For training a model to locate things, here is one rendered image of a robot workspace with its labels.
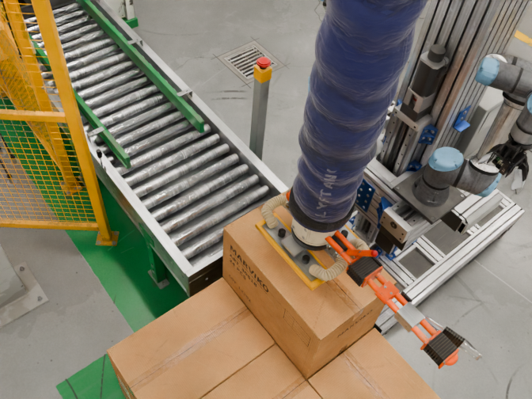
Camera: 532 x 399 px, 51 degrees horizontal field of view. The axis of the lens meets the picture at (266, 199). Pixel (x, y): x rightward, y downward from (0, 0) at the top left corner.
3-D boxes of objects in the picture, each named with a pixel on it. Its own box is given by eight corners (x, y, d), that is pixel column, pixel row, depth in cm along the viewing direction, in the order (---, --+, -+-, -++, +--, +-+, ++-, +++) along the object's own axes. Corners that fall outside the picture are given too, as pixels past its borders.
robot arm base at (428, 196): (427, 172, 238) (435, 157, 230) (455, 195, 232) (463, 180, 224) (404, 188, 232) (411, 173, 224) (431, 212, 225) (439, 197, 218)
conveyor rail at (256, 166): (84, 8, 394) (78, -17, 379) (90, 5, 396) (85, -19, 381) (290, 228, 293) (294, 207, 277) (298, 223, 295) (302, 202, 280)
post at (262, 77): (245, 188, 358) (253, 66, 278) (253, 184, 361) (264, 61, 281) (251, 195, 355) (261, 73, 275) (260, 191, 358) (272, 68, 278)
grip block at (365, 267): (343, 271, 192) (347, 263, 188) (364, 257, 196) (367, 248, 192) (360, 289, 189) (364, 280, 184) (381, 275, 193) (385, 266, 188)
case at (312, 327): (222, 275, 257) (222, 226, 225) (288, 233, 274) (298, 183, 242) (305, 378, 231) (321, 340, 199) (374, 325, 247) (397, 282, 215)
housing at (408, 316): (392, 317, 183) (396, 311, 180) (406, 306, 186) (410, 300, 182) (408, 333, 180) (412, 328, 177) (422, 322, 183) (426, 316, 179)
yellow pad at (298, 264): (254, 226, 213) (255, 218, 209) (275, 214, 217) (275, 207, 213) (311, 291, 198) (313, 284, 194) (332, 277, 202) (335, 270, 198)
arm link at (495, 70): (481, 45, 198) (488, 48, 154) (511, 55, 196) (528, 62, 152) (468, 77, 202) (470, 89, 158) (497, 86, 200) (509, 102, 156)
